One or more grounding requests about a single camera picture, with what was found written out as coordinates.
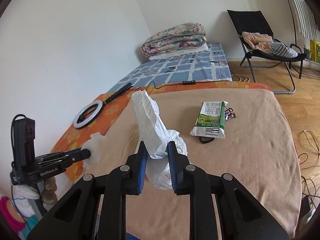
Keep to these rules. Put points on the left hand white glove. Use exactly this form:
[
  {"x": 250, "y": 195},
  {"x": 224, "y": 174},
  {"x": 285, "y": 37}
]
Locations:
[{"x": 21, "y": 194}]

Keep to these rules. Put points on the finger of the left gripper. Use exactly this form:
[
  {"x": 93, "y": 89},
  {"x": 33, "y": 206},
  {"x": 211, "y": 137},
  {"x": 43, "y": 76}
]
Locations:
[{"x": 62, "y": 160}]

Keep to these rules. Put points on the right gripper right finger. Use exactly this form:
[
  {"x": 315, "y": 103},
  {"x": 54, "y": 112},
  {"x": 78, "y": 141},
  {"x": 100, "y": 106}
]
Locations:
[{"x": 187, "y": 179}]

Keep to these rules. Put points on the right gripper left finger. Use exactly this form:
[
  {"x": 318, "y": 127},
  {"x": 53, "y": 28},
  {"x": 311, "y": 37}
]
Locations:
[{"x": 127, "y": 179}]

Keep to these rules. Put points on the clothes pile on chair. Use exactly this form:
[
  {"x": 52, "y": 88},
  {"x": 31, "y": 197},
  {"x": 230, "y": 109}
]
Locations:
[{"x": 268, "y": 45}]

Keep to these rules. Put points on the teal sleeve forearm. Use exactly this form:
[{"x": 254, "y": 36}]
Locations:
[{"x": 15, "y": 222}]

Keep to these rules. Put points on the black folding chair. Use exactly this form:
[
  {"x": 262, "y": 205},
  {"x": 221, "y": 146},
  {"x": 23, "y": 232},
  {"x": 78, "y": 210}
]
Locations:
[{"x": 255, "y": 22}]

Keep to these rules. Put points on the white plastic bag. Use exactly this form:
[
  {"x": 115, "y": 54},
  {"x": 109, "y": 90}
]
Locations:
[{"x": 155, "y": 135}]

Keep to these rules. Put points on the blue checkered mattress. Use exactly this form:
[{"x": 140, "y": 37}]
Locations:
[{"x": 208, "y": 65}]

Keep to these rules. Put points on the white ring light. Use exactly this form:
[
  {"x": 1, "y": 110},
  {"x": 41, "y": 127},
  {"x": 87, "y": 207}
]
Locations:
[{"x": 88, "y": 114}]

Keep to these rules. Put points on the folded floral quilt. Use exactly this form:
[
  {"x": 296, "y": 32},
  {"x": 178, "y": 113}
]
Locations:
[{"x": 183, "y": 36}]

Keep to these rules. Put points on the dark candy wrapper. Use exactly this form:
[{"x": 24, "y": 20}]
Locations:
[{"x": 229, "y": 113}]

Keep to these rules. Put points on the yellow crate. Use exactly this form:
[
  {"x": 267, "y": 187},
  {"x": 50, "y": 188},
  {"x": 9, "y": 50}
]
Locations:
[{"x": 315, "y": 51}]

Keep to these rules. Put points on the beige fleece blanket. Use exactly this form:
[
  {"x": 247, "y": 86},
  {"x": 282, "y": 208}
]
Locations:
[{"x": 160, "y": 214}]

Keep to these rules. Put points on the white tissue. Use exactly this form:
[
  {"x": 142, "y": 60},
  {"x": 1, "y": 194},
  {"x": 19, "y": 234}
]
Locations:
[{"x": 96, "y": 145}]

